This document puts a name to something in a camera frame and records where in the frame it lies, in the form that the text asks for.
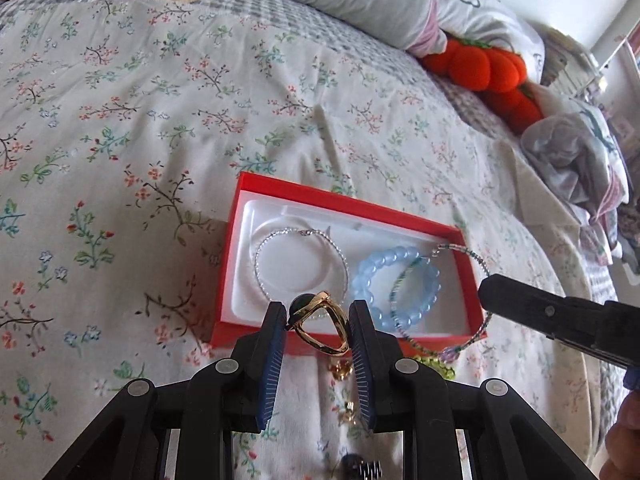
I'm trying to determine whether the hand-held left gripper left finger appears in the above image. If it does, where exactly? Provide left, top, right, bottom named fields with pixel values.
left=45, top=301, right=289, bottom=480

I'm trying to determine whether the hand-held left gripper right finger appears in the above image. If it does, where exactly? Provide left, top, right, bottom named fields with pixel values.
left=348, top=300, right=596, bottom=480

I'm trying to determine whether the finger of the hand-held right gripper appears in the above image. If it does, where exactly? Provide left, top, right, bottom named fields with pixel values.
left=477, top=274, right=640, bottom=376

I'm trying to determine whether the gold earring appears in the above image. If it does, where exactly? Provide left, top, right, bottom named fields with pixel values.
left=327, top=359, right=356, bottom=382
left=338, top=400, right=362, bottom=427

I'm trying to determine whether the gold hair claw clip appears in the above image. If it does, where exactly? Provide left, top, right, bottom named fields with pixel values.
left=289, top=290, right=352, bottom=357

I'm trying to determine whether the green bead bracelet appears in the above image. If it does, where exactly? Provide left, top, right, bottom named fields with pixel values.
left=414, top=355, right=457, bottom=381

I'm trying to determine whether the black hair claw clip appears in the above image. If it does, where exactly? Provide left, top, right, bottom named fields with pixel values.
left=339, top=452, right=384, bottom=480

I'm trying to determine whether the red cardboard box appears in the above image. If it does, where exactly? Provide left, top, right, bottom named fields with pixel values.
left=210, top=171, right=488, bottom=358

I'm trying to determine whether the person's right hand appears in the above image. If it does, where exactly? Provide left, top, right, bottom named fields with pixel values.
left=600, top=400, right=640, bottom=480

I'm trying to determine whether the crumpled grey printed cloth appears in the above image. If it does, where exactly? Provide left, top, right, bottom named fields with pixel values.
left=521, top=100, right=632, bottom=263

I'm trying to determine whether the orange pumpkin plush toy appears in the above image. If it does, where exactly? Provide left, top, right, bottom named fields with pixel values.
left=420, top=35, right=543, bottom=133

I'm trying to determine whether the white printed pillow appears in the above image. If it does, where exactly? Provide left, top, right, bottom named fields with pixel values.
left=407, top=0, right=547, bottom=86

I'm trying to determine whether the silver bead bracelet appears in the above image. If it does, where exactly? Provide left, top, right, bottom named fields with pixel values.
left=254, top=228, right=349, bottom=306

